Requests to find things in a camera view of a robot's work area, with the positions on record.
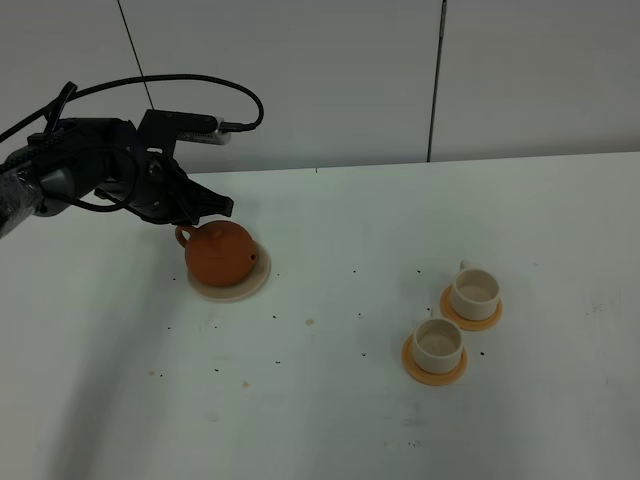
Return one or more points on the near white teacup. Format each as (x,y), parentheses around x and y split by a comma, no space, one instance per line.
(437,345)

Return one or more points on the brown clay teapot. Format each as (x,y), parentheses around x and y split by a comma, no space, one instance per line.
(219,253)

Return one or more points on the far orange coaster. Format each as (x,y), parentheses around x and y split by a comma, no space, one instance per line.
(449,313)

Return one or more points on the cream round teapot saucer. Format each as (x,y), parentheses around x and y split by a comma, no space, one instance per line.
(249,286)

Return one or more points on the far white teacup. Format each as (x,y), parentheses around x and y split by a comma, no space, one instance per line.
(475,293)

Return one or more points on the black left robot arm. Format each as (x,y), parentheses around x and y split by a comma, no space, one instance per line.
(16,191)

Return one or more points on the near orange coaster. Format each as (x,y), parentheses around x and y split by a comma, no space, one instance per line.
(428,378)

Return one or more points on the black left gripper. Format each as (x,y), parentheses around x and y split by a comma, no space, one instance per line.
(102,166)

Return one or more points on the orange coaster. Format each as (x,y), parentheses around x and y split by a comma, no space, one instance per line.
(428,378)
(449,313)

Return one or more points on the white teacup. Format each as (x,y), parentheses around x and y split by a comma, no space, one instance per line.
(475,293)
(437,345)

